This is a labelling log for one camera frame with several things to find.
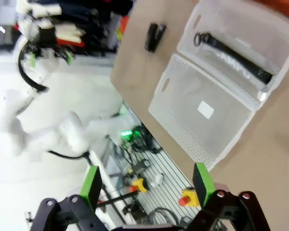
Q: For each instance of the black metal clothes rack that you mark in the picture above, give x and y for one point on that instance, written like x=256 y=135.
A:
x=98 y=24

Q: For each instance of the black power adapter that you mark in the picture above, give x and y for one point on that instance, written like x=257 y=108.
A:
x=140 y=166

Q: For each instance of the grey CAMPUS pencil case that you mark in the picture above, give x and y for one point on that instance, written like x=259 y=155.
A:
x=231 y=54

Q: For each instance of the white perforated basket with sticker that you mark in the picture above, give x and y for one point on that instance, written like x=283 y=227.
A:
x=219 y=134

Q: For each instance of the white power adapter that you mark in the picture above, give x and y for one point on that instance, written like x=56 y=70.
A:
x=157 y=180

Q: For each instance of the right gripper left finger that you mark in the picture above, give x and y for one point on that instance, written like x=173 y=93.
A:
x=90 y=187

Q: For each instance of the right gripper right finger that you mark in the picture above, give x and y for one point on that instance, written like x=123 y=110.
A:
x=203 y=183

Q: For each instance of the aluminium slatted base platform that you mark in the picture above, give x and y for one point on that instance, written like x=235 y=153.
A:
x=168 y=173

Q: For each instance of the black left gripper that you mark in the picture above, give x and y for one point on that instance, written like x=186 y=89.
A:
x=47 y=36

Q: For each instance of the black stapler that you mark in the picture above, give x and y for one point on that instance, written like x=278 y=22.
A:
x=154 y=38

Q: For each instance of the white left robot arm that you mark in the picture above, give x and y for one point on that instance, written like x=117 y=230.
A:
x=72 y=134

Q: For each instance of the yellow emergency stop button box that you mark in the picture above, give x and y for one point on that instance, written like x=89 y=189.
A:
x=140 y=184
x=191 y=193

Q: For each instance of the white perforated plastic basket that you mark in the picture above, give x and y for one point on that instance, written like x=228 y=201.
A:
x=243 y=36

